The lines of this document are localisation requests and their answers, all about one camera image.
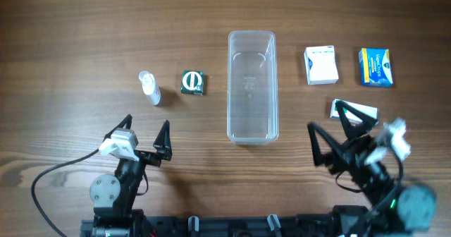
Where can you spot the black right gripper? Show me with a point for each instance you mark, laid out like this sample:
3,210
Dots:
344,147

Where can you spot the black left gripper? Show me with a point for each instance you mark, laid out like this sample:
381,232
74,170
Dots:
144,154

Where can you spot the white green Panadol box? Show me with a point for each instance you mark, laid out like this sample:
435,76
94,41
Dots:
370,111

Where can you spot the white medicine box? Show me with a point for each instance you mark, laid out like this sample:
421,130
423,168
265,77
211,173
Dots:
320,65

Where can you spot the blue VapoDrops lozenge box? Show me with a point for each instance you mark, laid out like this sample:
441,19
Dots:
375,67

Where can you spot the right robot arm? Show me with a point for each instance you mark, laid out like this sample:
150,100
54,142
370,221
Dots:
403,211

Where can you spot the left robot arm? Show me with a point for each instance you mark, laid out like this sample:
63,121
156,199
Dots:
113,195

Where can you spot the clear plastic container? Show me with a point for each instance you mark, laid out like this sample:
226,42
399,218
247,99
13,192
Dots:
252,104

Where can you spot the white spray bottle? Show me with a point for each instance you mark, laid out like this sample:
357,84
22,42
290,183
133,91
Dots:
150,87

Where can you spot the dark green square box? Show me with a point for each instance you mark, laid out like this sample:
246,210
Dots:
192,83

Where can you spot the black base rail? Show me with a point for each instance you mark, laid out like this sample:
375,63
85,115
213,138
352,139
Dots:
300,225

